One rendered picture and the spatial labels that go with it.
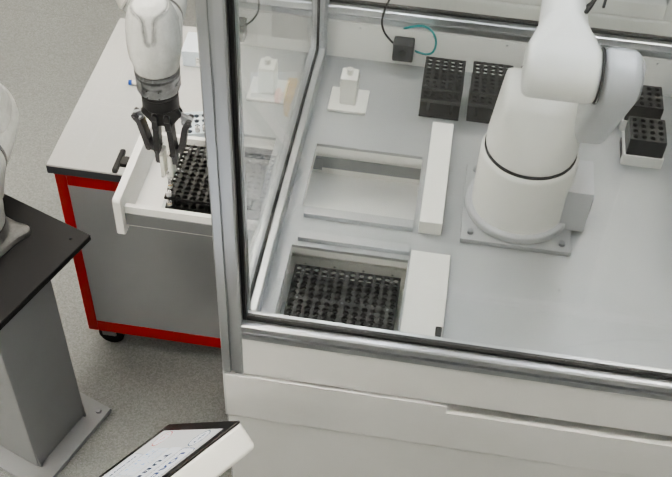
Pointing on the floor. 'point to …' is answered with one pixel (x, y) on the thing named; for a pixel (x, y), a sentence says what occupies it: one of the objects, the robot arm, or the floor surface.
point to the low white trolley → (200, 291)
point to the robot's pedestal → (41, 393)
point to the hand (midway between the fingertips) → (167, 161)
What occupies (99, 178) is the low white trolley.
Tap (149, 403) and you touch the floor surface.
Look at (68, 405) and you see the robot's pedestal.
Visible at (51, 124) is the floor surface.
